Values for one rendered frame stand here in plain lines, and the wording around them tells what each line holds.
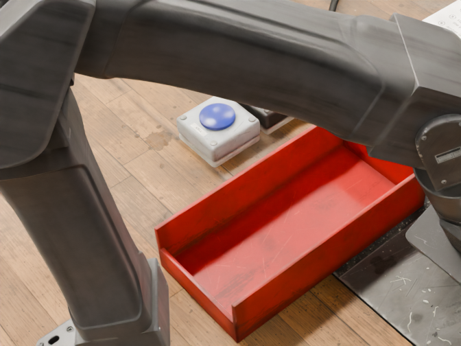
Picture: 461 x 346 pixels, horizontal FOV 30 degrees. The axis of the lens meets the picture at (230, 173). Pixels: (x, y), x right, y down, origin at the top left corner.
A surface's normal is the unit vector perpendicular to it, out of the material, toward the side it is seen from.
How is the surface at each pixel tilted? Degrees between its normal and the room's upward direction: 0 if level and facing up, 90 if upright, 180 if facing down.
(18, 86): 90
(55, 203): 95
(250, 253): 0
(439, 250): 27
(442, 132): 90
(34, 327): 0
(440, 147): 90
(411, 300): 0
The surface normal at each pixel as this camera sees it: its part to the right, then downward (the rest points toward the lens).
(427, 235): -0.39, -0.37
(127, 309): 0.08, 0.55
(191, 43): 0.17, 0.70
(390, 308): -0.06, -0.68
